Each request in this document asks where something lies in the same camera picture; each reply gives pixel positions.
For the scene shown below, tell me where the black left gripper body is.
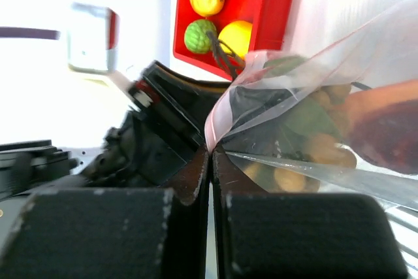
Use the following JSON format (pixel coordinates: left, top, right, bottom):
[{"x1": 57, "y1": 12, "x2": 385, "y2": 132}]
[{"x1": 81, "y1": 61, "x2": 229, "y2": 186}]

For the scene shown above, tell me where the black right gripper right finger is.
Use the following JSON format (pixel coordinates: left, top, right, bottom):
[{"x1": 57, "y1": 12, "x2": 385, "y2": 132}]
[{"x1": 212, "y1": 148, "x2": 408, "y2": 278}]

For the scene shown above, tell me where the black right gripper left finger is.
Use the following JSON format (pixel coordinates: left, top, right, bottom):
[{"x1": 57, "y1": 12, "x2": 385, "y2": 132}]
[{"x1": 1, "y1": 147, "x2": 209, "y2": 278}]

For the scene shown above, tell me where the tan longan fruit bunch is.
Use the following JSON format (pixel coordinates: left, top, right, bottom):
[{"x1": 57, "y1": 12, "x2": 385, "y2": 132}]
[{"x1": 206, "y1": 30, "x2": 373, "y2": 193}]

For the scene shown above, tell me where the clear zip top bag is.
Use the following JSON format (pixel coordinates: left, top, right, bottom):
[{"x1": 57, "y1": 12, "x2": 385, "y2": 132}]
[{"x1": 204, "y1": 0, "x2": 417, "y2": 209}]

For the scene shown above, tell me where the sliced cured ham piece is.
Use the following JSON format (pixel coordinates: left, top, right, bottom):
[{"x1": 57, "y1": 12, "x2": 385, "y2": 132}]
[{"x1": 338, "y1": 79, "x2": 417, "y2": 175}]

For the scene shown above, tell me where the green custard apple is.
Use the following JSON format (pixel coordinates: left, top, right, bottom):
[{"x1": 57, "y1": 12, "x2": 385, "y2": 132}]
[{"x1": 184, "y1": 19, "x2": 217, "y2": 54}]

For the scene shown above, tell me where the yellow mango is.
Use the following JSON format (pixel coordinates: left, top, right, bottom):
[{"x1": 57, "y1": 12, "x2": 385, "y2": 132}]
[{"x1": 218, "y1": 20, "x2": 253, "y2": 59}]

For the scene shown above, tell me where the red plastic tray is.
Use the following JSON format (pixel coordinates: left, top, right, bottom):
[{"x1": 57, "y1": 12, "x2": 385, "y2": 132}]
[{"x1": 173, "y1": 0, "x2": 292, "y2": 80}]

